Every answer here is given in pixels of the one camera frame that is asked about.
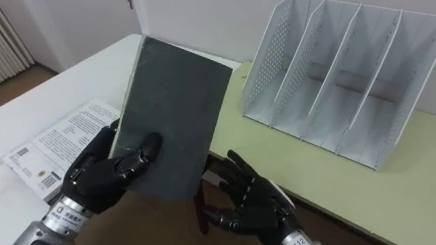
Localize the white desk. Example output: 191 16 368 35
0 33 242 245

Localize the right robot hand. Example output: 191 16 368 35
200 149 303 245

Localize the white metal file organizer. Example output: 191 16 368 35
241 0 436 171

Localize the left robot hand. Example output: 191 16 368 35
61 118 164 215

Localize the white printed book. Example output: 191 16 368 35
1 99 121 202

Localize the white radiator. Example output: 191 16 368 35
0 9 35 83

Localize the light green desk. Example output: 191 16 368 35
208 61 436 245

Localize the dark grey book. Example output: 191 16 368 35
109 35 234 198

